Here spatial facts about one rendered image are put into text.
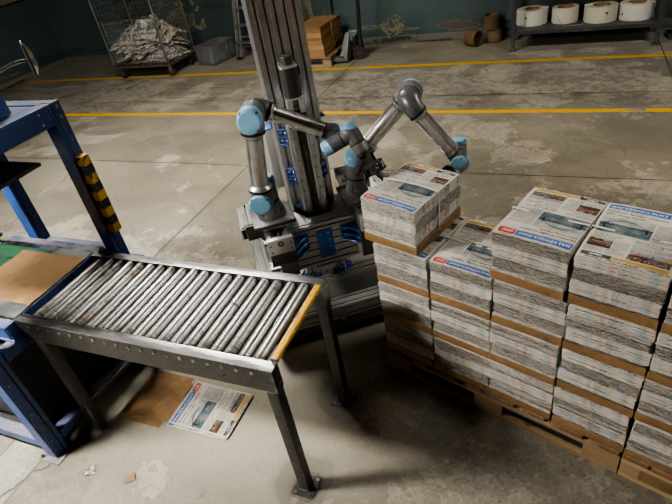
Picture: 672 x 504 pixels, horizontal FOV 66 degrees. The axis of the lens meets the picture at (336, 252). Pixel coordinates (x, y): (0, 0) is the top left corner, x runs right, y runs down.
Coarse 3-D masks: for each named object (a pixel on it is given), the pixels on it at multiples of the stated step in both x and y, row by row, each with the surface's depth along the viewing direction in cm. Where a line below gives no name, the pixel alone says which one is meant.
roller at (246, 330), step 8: (272, 288) 225; (280, 288) 228; (264, 296) 221; (272, 296) 222; (264, 304) 218; (256, 312) 213; (264, 312) 216; (248, 320) 210; (256, 320) 211; (240, 328) 208; (248, 328) 207; (240, 336) 203; (248, 336) 206; (232, 344) 200; (240, 344) 201; (232, 352) 197
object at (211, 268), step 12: (96, 252) 272; (108, 252) 271; (144, 264) 258; (156, 264) 255; (168, 264) 253; (180, 264) 251; (192, 264) 249; (204, 264) 248; (252, 276) 235; (264, 276) 233; (276, 276) 231; (288, 276) 230; (300, 276) 229; (312, 276) 227; (324, 288) 224; (324, 300) 227
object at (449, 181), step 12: (408, 168) 240; (420, 168) 238; (432, 168) 237; (408, 180) 232; (420, 180) 230; (432, 180) 228; (444, 180) 227; (456, 180) 229; (444, 192) 224; (456, 192) 233; (444, 204) 228; (456, 204) 238; (444, 216) 232
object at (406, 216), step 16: (368, 192) 227; (384, 192) 225; (400, 192) 224; (416, 192) 222; (368, 208) 226; (384, 208) 219; (400, 208) 213; (416, 208) 212; (432, 208) 219; (368, 224) 233; (384, 224) 226; (400, 224) 219; (416, 224) 214; (432, 224) 225; (400, 240) 224; (416, 240) 219
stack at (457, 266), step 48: (480, 240) 226; (384, 288) 249; (432, 288) 228; (480, 288) 211; (432, 336) 248; (480, 336) 225; (528, 336) 207; (576, 336) 192; (624, 336) 179; (432, 384) 268; (528, 384) 222; (576, 384) 204; (624, 384) 190; (576, 432) 220; (624, 432) 202
